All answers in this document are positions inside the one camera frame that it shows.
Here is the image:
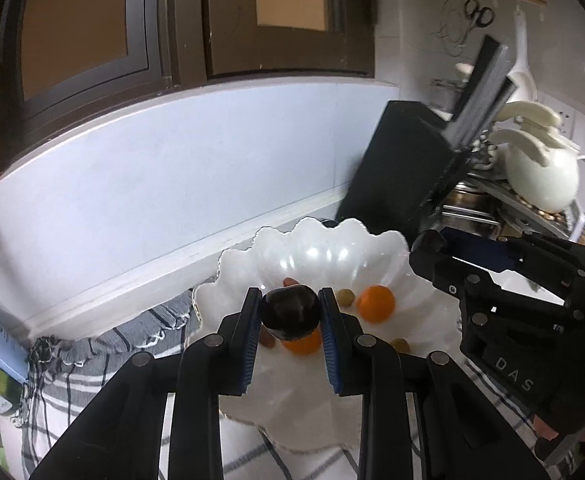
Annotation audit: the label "dark purple plum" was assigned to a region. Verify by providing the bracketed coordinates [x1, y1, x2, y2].
[262, 284, 322, 342]

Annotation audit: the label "steel pot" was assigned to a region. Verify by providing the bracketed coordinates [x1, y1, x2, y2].
[440, 180, 503, 233]

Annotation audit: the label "white round ceramic pot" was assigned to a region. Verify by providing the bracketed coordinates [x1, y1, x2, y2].
[503, 145, 581, 213]

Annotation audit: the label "person's right hand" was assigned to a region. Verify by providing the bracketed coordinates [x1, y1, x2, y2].
[533, 409, 585, 445]

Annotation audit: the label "brown cabinet door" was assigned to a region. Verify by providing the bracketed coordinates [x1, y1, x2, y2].
[0, 0, 173, 126]
[200, 0, 377, 81]

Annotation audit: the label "white scalloped bowl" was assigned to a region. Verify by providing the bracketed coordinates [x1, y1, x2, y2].
[192, 216, 466, 453]

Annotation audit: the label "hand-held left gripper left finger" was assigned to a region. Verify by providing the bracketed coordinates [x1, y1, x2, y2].
[32, 286, 264, 480]

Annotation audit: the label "blue pump bottle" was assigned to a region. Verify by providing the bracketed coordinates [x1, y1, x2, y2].
[0, 305, 28, 383]

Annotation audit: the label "black hanging scissors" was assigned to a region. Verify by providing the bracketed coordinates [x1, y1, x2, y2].
[463, 0, 496, 43]

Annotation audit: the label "black knife block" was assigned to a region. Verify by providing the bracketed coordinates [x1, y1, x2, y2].
[335, 101, 466, 233]

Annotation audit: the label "small orange kumquat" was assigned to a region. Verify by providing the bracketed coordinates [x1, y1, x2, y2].
[357, 285, 396, 323]

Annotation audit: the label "white wall outlet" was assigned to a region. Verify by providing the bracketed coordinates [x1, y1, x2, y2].
[557, 107, 578, 136]

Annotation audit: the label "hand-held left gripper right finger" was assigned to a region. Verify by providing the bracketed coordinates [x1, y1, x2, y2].
[319, 287, 548, 480]

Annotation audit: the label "orange mandarin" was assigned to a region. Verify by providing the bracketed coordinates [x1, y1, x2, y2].
[280, 330, 323, 357]

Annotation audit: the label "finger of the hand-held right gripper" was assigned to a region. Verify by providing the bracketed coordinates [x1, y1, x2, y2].
[409, 231, 493, 307]
[441, 226, 585, 306]

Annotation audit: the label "white hanging spoon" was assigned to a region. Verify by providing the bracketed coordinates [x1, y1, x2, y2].
[505, 7, 538, 111]

